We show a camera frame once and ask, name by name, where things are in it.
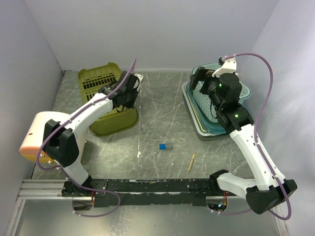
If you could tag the teal perforated plastic basket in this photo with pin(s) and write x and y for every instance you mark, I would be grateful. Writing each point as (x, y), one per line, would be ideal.
(205, 105)

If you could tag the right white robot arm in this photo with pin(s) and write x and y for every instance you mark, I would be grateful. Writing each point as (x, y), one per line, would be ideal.
(269, 187)

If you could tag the blue transparent plastic tub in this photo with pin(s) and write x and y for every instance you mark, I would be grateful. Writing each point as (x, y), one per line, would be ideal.
(209, 125)

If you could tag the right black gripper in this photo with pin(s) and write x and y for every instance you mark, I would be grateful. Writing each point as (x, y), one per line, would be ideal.
(199, 75)

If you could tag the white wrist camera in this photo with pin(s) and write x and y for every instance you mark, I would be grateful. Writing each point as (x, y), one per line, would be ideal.
(228, 65)
(138, 82)

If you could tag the small blue grey cap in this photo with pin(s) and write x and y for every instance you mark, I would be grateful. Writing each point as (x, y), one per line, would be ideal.
(165, 146)

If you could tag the cream cylindrical appliance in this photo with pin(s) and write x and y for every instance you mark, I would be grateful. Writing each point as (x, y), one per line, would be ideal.
(34, 137)

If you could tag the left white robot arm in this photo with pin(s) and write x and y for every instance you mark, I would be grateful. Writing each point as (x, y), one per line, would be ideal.
(61, 138)

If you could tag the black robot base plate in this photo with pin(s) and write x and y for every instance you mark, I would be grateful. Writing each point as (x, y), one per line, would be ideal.
(144, 192)

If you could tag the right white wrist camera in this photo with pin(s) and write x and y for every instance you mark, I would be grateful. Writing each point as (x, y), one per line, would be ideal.
(228, 65)

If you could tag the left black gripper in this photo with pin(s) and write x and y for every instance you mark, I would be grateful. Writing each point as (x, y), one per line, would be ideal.
(131, 105)

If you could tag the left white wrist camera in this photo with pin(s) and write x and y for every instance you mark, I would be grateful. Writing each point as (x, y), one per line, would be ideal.
(138, 82)

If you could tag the short wooden stick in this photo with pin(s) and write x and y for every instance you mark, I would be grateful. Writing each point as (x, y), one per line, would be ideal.
(191, 162)

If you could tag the aluminium rail frame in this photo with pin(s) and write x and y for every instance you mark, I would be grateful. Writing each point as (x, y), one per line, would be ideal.
(41, 210)

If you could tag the white perforated plastic tray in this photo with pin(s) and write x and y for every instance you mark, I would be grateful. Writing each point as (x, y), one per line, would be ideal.
(194, 115)

